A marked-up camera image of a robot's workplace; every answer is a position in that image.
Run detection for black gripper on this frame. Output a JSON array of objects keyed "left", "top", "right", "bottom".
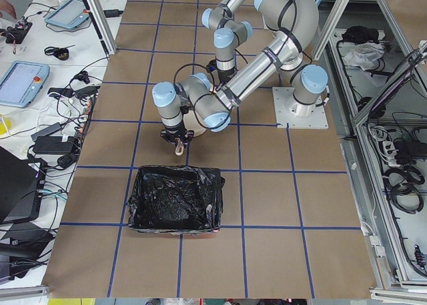
[{"left": 160, "top": 126, "right": 194, "bottom": 144}]

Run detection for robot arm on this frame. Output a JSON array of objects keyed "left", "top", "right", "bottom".
[
  {"left": 152, "top": 0, "right": 328, "bottom": 147},
  {"left": 201, "top": 0, "right": 253, "bottom": 83}
]

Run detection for black lined trash bin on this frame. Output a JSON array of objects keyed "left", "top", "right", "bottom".
[{"left": 127, "top": 166, "right": 226, "bottom": 235}]

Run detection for black power brick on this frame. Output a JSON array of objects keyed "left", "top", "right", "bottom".
[{"left": 33, "top": 136, "right": 79, "bottom": 155}]

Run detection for black scissors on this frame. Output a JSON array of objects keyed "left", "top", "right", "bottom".
[{"left": 43, "top": 45, "right": 75, "bottom": 55}]

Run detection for teach pendant far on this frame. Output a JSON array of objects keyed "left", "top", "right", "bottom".
[{"left": 45, "top": 0, "right": 89, "bottom": 29}]

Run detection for teach pendant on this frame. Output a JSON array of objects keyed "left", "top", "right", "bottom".
[
  {"left": 45, "top": 0, "right": 89, "bottom": 29},
  {"left": 1, "top": 61, "right": 50, "bottom": 107}
]

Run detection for black laptop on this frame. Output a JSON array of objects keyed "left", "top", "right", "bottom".
[{"left": 1, "top": 147, "right": 47, "bottom": 224}]

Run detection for teach pendant near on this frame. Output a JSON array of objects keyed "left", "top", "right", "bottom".
[{"left": 1, "top": 61, "right": 50, "bottom": 107}]

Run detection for crumpled white cloth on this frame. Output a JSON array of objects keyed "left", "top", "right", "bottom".
[{"left": 344, "top": 42, "right": 385, "bottom": 71}]

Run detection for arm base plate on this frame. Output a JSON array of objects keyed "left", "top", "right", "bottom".
[{"left": 272, "top": 87, "right": 329, "bottom": 129}]

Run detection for aluminium frame post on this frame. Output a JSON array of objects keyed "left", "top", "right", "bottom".
[{"left": 82, "top": 0, "right": 117, "bottom": 57}]

